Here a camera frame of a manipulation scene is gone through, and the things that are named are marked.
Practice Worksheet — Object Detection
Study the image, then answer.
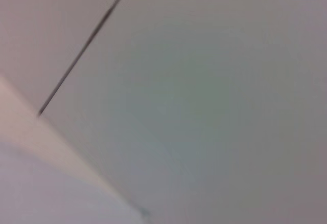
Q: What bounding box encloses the clear document bag red zipper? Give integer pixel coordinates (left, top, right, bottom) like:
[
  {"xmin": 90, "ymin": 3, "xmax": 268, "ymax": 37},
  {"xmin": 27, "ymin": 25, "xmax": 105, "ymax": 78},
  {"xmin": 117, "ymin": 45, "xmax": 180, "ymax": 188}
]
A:
[{"xmin": 0, "ymin": 142, "xmax": 146, "ymax": 224}]

